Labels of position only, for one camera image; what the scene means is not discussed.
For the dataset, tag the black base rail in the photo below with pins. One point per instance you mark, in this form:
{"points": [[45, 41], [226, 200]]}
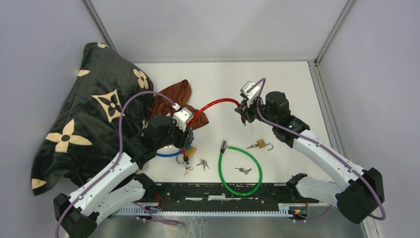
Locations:
{"points": [[214, 197]]}

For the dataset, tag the aluminium frame right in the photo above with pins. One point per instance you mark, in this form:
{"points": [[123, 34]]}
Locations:
{"points": [[329, 117]]}

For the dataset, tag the small brass padlock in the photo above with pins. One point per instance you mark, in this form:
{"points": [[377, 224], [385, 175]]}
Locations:
{"points": [[261, 144]]}

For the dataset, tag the brown cloth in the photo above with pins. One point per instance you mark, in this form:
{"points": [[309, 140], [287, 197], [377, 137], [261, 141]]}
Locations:
{"points": [[179, 93]]}

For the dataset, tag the blue cable lock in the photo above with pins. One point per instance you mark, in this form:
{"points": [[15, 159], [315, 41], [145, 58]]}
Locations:
{"points": [[173, 154]]}

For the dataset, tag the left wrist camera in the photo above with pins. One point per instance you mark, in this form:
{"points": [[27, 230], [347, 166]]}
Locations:
{"points": [[182, 117]]}

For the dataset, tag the red lock key bunch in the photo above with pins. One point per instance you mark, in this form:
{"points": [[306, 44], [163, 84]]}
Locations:
{"points": [[188, 171]]}

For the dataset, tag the green cable lock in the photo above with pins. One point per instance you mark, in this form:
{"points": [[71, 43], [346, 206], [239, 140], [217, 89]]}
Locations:
{"points": [[223, 148]]}

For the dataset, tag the black floral blanket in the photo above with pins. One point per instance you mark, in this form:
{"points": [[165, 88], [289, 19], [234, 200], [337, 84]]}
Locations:
{"points": [[111, 98]]}

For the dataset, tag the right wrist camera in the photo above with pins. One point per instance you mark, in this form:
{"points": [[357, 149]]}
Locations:
{"points": [[251, 90]]}

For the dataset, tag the red cable lock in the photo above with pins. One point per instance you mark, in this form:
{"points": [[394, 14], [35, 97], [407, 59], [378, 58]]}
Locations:
{"points": [[195, 116]]}

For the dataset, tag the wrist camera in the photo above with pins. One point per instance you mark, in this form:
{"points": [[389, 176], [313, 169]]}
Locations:
{"points": [[182, 117], [251, 90]]}

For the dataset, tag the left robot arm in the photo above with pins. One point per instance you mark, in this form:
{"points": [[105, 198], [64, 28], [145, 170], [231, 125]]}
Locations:
{"points": [[116, 184]]}

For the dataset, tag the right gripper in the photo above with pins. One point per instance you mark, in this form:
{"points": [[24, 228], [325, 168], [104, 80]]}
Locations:
{"points": [[245, 111]]}

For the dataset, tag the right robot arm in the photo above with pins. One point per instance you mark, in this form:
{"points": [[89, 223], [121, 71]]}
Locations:
{"points": [[356, 192]]}

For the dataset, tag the large brass padlock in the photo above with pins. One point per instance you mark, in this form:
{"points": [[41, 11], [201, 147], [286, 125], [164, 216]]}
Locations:
{"points": [[191, 151]]}

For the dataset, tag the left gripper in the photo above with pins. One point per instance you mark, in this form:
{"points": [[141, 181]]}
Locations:
{"points": [[185, 137]]}

